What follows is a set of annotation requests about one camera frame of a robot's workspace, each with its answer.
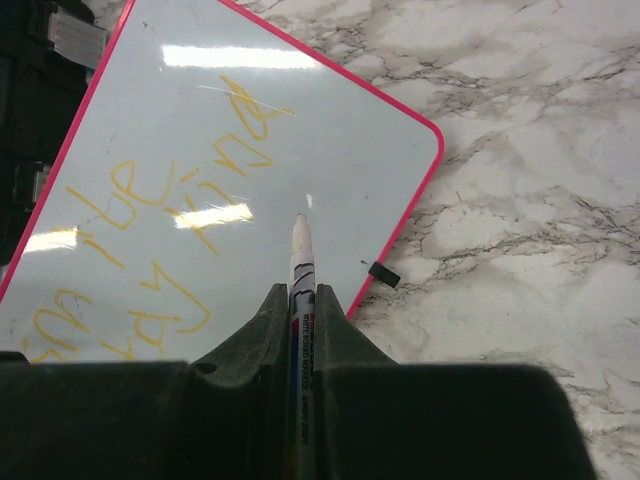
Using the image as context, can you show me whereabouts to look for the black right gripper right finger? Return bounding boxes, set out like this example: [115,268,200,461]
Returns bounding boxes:
[313,285,596,479]

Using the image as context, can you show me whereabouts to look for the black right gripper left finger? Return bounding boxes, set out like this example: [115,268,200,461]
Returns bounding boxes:
[1,284,288,479]

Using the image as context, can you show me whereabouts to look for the pink framed whiteboard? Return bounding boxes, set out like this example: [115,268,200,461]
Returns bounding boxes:
[1,1,444,362]

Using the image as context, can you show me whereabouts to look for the black whiteboard clip far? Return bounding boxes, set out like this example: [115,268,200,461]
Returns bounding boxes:
[368,262,400,288]

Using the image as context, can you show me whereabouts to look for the black toolbox clear lids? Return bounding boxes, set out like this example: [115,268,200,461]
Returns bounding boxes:
[1,1,134,291]

